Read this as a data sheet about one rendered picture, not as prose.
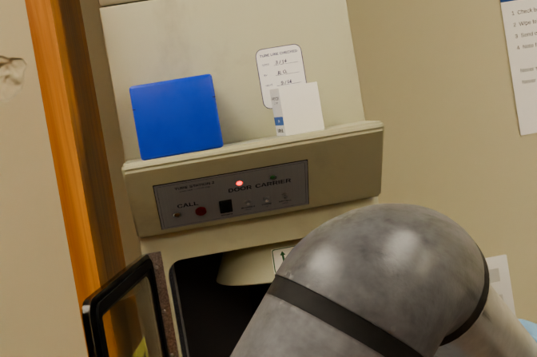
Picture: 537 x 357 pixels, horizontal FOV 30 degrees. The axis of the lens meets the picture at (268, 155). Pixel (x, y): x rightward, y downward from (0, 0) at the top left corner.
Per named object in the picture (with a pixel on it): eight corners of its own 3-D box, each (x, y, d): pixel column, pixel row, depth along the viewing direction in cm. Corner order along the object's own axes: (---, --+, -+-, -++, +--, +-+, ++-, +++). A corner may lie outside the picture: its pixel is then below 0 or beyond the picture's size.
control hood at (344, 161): (137, 236, 130) (123, 160, 130) (379, 194, 133) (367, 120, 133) (133, 247, 119) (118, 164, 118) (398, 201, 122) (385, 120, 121)
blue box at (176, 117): (143, 157, 129) (131, 89, 129) (220, 144, 130) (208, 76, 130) (141, 160, 119) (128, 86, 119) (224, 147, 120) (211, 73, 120)
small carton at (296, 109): (276, 136, 128) (268, 89, 128) (314, 129, 129) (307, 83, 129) (285, 136, 123) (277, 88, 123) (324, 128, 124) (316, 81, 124)
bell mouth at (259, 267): (213, 272, 151) (207, 236, 150) (328, 251, 152) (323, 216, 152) (219, 292, 133) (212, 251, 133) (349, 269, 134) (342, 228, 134)
